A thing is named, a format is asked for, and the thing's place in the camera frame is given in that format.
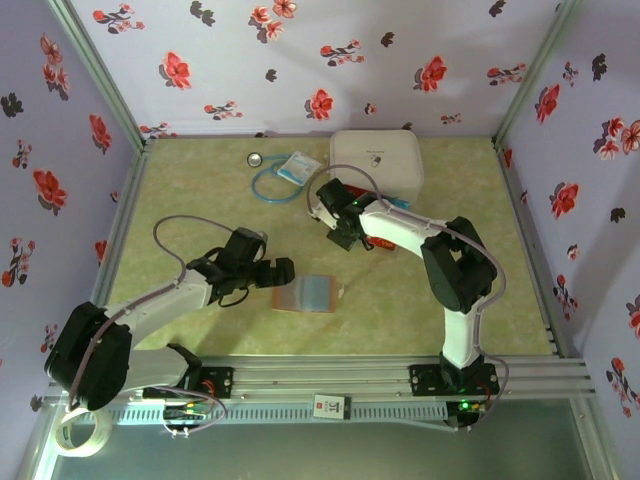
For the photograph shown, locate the clear adhesive tape roll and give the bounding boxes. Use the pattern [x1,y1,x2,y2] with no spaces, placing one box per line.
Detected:
[53,407,112,458]

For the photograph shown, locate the white blue gauze packet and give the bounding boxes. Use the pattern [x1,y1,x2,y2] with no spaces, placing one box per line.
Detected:
[276,150,323,187]

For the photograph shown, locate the grey slotted cable duct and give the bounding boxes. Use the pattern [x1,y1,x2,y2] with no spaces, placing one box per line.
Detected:
[107,402,449,426]

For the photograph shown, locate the blue tube stethoscope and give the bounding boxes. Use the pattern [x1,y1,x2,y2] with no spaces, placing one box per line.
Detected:
[246,151,315,205]

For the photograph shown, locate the blue brown packet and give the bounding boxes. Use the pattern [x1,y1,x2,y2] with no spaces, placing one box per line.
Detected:
[271,273,347,315]

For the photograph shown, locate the aluminium table side rail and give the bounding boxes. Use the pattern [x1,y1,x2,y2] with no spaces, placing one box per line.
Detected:
[92,139,156,307]
[491,137,571,359]

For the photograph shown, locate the red blue medicine boxes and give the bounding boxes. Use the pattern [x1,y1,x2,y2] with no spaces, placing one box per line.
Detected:
[327,177,416,254]

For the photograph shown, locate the left arm grey cable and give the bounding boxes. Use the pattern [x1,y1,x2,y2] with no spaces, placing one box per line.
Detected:
[67,214,236,409]

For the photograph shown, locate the white medical kit box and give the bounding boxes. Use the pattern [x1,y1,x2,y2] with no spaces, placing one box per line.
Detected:
[328,129,426,207]

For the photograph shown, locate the white red label tag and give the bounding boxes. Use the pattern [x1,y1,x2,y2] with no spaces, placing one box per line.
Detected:
[312,394,351,419]

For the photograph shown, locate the aluminium frame post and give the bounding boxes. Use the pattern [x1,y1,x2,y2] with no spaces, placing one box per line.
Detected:
[47,0,152,151]
[492,0,584,151]

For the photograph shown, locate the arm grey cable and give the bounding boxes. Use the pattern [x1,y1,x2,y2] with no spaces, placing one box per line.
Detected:
[67,214,236,409]
[305,165,511,434]

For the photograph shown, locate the aluminium arm base rail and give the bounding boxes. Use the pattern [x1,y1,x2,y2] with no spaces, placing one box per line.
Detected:
[48,355,597,401]

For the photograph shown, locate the small controller circuit board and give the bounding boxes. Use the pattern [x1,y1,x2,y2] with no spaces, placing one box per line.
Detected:
[162,401,211,422]
[452,398,489,417]

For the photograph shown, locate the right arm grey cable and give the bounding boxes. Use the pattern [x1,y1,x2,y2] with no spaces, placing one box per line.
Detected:
[305,165,511,434]

